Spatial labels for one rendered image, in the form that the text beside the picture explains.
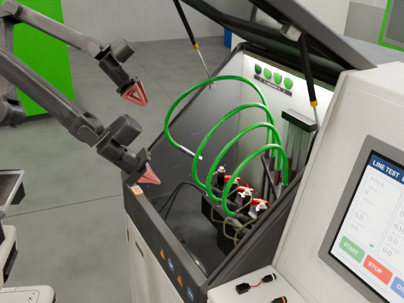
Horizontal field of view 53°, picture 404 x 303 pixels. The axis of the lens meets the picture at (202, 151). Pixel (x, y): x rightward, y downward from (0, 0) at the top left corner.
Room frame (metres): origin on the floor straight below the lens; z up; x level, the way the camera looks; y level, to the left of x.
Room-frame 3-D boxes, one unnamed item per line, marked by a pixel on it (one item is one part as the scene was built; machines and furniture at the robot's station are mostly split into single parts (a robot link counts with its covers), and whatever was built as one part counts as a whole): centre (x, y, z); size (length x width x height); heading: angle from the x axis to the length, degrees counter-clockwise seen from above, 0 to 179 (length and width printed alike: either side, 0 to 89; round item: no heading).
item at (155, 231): (1.10, 0.14, 0.87); 0.62 x 0.04 x 0.16; 30
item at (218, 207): (1.11, -0.13, 0.91); 0.34 x 0.10 x 0.15; 30
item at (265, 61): (1.35, -0.30, 1.43); 0.54 x 0.03 x 0.02; 30
